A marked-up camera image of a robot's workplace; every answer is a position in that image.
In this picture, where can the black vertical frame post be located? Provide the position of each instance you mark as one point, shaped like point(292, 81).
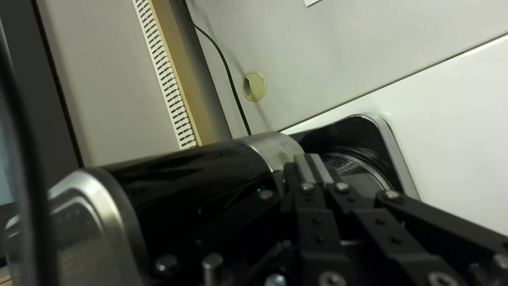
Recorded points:
point(48, 95)

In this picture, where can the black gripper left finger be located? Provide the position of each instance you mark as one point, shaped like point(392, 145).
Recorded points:
point(310, 223)

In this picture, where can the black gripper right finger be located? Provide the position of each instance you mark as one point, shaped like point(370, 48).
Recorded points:
point(391, 223)

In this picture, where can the white perforated vent strip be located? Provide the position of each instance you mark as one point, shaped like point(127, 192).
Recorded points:
point(167, 73)

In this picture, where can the tan trim strip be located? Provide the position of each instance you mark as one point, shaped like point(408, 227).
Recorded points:
point(192, 73)

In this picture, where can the black chrome coffee machine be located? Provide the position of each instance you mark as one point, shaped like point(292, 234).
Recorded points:
point(184, 180)

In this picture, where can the beige round wall plug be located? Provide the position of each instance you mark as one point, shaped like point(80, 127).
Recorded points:
point(254, 86)

